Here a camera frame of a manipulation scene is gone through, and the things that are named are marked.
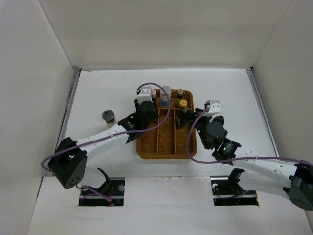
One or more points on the brown cap yellow oil bottle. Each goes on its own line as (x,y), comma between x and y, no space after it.
(179,96)

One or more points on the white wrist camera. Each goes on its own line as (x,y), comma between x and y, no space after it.
(213,107)
(144,94)

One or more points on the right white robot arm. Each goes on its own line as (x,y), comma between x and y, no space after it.
(285,177)

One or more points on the red green sauce bottle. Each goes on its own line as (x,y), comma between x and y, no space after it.
(181,113)

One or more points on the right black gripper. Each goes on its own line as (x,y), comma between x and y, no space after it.
(190,115)

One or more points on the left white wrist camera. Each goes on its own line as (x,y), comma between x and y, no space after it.
(144,94)

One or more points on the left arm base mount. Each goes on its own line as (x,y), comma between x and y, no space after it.
(108,192)

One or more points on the silver cap blue label shaker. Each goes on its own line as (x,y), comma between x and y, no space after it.
(165,96)

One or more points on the brown wicker divided tray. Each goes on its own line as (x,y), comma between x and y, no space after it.
(168,141)

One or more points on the pink cap spice jar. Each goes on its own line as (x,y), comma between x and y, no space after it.
(154,95)

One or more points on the black lid salt grinder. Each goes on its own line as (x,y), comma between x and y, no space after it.
(109,117)

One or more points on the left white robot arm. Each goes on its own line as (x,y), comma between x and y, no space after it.
(69,161)

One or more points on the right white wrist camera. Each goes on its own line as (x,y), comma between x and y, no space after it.
(213,107)

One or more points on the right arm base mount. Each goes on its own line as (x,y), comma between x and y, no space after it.
(227,192)

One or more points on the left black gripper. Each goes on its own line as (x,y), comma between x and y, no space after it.
(154,116)

